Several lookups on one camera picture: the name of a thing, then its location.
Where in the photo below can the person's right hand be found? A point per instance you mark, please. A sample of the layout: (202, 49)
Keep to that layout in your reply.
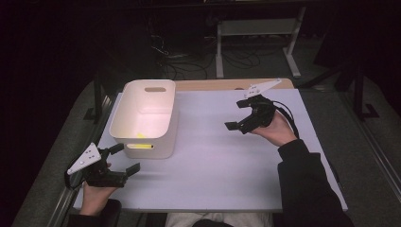
(277, 132)

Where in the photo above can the person's left hand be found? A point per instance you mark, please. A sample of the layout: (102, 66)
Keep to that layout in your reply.
(94, 197)

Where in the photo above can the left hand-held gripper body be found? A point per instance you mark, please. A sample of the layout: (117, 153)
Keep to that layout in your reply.
(104, 178)

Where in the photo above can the yellow shuttlecock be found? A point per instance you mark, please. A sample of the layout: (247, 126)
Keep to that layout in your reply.
(141, 146)

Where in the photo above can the white plastic storage bin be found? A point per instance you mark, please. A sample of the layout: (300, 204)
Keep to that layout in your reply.
(143, 116)

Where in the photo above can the white metal desk frame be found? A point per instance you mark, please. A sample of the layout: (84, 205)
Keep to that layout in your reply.
(258, 26)

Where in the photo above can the grey metal floor rail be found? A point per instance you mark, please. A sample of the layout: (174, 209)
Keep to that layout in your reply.
(383, 170)
(64, 197)

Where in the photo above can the person's legs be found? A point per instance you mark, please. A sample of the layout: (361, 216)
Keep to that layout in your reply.
(246, 220)

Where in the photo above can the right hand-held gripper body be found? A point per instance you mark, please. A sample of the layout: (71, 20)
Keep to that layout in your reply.
(261, 113)

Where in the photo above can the black metal stand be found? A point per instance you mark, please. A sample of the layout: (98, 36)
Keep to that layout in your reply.
(98, 97)
(359, 91)

